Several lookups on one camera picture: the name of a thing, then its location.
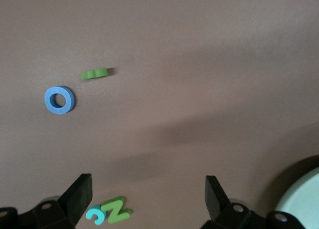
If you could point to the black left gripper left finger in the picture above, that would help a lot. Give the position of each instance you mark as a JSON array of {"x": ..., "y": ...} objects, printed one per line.
[{"x": 76, "y": 199}]

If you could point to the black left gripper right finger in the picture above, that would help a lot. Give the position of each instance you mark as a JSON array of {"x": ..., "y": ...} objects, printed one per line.
[{"x": 215, "y": 200}]

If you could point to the green foam letter N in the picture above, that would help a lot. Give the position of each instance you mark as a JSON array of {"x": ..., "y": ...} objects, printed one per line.
[{"x": 115, "y": 210}]

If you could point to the thin green foam letter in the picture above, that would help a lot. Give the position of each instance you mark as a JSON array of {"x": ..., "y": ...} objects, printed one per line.
[{"x": 94, "y": 74}]

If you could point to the teal foam letter C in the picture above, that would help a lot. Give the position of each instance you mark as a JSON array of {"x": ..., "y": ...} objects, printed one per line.
[{"x": 90, "y": 214}]

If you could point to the light green round plate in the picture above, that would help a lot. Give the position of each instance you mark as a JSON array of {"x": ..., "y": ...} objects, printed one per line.
[{"x": 304, "y": 196}]

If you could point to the blue foam letter O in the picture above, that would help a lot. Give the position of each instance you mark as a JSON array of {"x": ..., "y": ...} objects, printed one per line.
[{"x": 49, "y": 100}]

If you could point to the brown table cover mat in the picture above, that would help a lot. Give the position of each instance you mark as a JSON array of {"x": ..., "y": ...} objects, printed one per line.
[{"x": 174, "y": 39}]

